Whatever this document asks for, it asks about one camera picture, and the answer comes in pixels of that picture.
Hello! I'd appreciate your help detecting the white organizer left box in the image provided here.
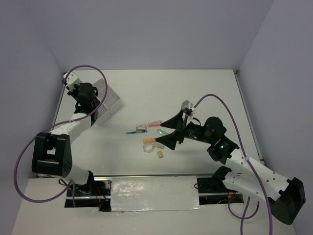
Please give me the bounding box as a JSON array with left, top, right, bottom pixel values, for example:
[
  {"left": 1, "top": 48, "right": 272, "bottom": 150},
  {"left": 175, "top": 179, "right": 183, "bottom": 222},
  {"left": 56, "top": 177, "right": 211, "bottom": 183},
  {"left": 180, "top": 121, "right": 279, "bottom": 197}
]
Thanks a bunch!
[{"left": 95, "top": 103, "right": 111, "bottom": 126}]

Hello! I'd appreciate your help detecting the clear tape roll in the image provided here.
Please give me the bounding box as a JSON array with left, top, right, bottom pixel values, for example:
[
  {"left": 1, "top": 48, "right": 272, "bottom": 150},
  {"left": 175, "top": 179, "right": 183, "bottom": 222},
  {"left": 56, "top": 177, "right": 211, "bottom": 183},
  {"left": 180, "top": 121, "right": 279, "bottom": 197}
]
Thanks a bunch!
[{"left": 143, "top": 143, "right": 154, "bottom": 153}]

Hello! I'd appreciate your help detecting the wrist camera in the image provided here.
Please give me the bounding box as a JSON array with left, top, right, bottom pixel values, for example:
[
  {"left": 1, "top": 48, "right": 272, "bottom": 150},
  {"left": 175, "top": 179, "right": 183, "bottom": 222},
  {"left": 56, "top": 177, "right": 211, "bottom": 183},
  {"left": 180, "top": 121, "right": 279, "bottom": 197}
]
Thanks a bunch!
[
  {"left": 62, "top": 72, "right": 82, "bottom": 92},
  {"left": 181, "top": 100, "right": 195, "bottom": 122}
]

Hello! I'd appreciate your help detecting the white organizer right box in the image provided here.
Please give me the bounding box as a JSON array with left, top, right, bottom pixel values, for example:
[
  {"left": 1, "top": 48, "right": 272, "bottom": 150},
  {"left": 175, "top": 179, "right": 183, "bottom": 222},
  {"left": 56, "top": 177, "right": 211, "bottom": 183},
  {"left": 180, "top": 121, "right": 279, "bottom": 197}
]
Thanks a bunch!
[{"left": 93, "top": 79, "right": 122, "bottom": 115}]

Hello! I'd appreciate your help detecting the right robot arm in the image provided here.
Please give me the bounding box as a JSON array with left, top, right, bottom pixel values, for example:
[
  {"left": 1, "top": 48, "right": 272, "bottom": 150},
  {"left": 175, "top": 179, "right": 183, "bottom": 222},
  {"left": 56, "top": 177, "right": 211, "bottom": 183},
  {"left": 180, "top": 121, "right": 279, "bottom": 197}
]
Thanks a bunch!
[{"left": 156, "top": 111, "right": 306, "bottom": 225}]

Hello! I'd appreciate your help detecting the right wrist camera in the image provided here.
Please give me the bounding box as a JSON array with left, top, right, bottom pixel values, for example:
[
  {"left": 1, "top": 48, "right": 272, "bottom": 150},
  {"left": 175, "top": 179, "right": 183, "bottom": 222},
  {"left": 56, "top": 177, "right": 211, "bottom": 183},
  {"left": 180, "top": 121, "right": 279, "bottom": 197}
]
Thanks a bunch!
[{"left": 181, "top": 100, "right": 195, "bottom": 122}]

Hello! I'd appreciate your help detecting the white eraser box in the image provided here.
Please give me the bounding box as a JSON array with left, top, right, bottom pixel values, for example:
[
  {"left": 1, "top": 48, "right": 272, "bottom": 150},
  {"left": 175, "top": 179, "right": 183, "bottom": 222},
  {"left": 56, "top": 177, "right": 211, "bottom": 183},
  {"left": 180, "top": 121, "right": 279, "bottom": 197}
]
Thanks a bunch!
[{"left": 136, "top": 124, "right": 147, "bottom": 131}]

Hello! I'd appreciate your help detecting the white organizer box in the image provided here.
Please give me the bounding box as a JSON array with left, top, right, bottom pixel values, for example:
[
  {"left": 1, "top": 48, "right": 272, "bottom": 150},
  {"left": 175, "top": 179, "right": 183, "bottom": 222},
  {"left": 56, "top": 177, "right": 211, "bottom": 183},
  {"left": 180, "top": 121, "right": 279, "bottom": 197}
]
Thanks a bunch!
[
  {"left": 93, "top": 79, "right": 122, "bottom": 115},
  {"left": 95, "top": 103, "right": 111, "bottom": 126}
]

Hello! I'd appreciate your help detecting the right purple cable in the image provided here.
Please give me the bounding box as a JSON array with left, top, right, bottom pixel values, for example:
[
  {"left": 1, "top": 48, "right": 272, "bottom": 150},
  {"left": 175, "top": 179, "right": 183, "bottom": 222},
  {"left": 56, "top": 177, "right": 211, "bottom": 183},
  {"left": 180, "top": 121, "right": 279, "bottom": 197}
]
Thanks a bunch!
[{"left": 194, "top": 94, "right": 273, "bottom": 235}]

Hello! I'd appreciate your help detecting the green correction tape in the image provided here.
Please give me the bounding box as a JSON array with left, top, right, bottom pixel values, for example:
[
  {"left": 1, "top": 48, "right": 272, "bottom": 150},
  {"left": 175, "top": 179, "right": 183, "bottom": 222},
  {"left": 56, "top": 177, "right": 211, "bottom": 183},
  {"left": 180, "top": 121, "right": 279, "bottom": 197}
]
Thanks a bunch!
[{"left": 156, "top": 129, "right": 169, "bottom": 136}]

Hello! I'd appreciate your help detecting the purple cable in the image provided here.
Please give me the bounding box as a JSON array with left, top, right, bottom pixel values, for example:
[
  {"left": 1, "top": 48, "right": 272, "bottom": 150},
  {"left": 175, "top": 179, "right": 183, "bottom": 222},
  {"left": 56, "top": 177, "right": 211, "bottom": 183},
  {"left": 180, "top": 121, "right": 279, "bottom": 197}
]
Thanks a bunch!
[
  {"left": 14, "top": 65, "right": 109, "bottom": 203},
  {"left": 194, "top": 94, "right": 273, "bottom": 235}
]

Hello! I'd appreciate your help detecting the small yellow eraser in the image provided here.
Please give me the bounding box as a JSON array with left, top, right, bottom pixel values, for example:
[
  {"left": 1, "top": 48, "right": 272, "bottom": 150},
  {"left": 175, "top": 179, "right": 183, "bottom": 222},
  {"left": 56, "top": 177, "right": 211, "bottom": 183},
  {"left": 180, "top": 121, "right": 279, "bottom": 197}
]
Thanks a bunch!
[{"left": 157, "top": 151, "right": 164, "bottom": 158}]

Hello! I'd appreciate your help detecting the orange pink highlighter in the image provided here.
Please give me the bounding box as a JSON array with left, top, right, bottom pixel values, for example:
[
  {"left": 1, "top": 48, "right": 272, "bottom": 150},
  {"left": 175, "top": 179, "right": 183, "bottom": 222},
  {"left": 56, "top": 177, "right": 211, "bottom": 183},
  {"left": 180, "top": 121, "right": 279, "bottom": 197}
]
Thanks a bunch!
[{"left": 143, "top": 138, "right": 156, "bottom": 144}]

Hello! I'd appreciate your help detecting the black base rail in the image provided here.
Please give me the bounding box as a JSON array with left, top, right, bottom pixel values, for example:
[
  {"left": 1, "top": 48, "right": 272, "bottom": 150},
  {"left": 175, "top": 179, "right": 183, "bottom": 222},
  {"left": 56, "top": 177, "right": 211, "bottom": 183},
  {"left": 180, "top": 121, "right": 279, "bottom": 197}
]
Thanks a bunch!
[{"left": 65, "top": 175, "right": 244, "bottom": 212}]

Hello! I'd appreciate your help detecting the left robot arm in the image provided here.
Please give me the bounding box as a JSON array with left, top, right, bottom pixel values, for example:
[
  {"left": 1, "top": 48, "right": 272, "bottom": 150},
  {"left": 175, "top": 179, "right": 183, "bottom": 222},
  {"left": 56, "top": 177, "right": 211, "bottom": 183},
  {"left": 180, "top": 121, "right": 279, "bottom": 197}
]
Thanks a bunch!
[{"left": 31, "top": 83, "right": 100, "bottom": 195}]

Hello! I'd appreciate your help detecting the silver foil panel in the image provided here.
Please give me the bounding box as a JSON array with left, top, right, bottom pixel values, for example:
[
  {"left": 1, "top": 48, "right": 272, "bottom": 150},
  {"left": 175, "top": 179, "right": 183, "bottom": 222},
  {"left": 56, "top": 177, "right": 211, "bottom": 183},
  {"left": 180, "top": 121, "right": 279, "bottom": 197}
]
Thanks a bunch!
[{"left": 111, "top": 176, "right": 200, "bottom": 212}]

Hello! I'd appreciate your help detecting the grey white eraser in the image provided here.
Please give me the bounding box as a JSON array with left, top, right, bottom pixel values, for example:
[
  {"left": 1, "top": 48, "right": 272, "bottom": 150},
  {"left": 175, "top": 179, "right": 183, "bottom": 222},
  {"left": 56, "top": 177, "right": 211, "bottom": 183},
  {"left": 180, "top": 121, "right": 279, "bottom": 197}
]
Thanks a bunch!
[{"left": 153, "top": 142, "right": 164, "bottom": 149}]

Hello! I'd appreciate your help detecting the pink correction tape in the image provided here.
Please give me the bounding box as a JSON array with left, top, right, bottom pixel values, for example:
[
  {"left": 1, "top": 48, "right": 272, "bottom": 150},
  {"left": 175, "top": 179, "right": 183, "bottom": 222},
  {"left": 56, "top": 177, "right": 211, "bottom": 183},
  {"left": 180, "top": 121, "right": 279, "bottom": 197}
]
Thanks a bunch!
[{"left": 147, "top": 120, "right": 162, "bottom": 128}]

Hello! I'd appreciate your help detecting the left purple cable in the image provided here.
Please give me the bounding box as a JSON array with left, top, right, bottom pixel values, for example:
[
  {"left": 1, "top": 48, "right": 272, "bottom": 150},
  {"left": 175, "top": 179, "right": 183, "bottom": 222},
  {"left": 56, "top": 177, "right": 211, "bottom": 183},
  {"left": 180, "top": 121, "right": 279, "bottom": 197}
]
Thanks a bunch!
[{"left": 14, "top": 65, "right": 109, "bottom": 203}]

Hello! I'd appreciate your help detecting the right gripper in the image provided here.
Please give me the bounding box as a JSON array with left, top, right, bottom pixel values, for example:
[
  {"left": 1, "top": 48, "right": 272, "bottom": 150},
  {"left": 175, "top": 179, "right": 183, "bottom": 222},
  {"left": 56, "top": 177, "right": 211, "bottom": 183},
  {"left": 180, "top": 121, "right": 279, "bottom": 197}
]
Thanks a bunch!
[{"left": 156, "top": 109, "right": 214, "bottom": 150}]

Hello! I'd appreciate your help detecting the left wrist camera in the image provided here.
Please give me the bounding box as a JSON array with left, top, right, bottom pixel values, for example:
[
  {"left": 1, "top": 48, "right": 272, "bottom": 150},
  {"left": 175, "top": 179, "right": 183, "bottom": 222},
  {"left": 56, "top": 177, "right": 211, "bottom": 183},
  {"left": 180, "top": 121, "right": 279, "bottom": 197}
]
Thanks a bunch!
[{"left": 62, "top": 72, "right": 82, "bottom": 92}]

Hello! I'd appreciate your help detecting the blue pen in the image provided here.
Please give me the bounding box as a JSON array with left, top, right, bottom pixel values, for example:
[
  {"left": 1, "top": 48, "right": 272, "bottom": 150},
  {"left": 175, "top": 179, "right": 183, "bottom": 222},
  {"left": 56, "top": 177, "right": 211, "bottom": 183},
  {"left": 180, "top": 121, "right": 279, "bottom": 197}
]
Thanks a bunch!
[{"left": 126, "top": 130, "right": 148, "bottom": 134}]

